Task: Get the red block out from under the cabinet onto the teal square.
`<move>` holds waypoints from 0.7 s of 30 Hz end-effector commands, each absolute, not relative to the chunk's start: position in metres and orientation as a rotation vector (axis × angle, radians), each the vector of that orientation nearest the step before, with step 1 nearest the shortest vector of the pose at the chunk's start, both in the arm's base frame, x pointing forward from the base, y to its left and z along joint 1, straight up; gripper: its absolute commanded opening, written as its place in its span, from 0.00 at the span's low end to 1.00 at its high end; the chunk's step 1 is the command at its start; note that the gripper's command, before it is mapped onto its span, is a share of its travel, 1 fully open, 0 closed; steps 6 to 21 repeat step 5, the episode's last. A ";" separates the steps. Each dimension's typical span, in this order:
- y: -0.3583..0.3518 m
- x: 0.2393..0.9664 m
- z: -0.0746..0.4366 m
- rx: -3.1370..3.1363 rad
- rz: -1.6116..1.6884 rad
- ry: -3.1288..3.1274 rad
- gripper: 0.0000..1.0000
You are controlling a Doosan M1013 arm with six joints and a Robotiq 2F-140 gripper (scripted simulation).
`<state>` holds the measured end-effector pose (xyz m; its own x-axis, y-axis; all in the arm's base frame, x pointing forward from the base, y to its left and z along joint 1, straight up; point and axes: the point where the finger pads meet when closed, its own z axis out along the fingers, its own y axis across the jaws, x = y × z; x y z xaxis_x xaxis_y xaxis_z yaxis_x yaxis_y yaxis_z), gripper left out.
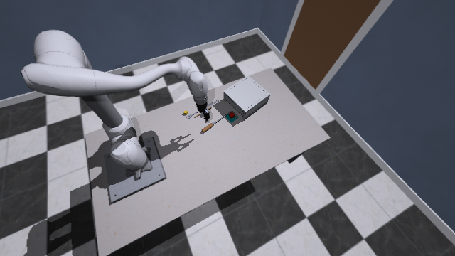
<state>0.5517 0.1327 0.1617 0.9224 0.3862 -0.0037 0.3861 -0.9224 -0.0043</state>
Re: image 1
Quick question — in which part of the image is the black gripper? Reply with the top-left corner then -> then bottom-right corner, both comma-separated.
196,103 -> 210,123

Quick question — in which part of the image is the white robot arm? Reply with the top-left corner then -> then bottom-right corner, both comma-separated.
21,30 -> 208,178

